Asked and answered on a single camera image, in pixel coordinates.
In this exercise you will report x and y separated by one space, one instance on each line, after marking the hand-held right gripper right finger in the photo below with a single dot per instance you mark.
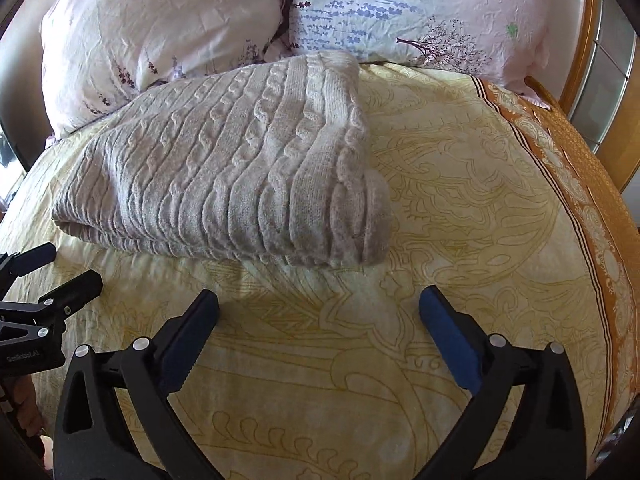
450 342

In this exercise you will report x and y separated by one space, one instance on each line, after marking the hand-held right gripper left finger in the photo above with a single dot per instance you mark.
185 345

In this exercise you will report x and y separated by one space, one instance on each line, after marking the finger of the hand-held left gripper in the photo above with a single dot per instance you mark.
75 290
30 260

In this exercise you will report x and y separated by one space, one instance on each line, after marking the person's left hand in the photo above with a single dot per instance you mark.
26 400

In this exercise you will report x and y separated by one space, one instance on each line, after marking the yellow patterned bed sheet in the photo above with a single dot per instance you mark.
475 200

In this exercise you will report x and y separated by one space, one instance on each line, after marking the pink floral pillow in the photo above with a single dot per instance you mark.
165 25

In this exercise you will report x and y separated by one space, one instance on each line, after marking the wooden headboard with grey panels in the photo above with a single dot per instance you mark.
582 40

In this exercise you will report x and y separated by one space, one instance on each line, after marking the pale blue floral pillow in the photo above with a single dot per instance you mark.
425 10

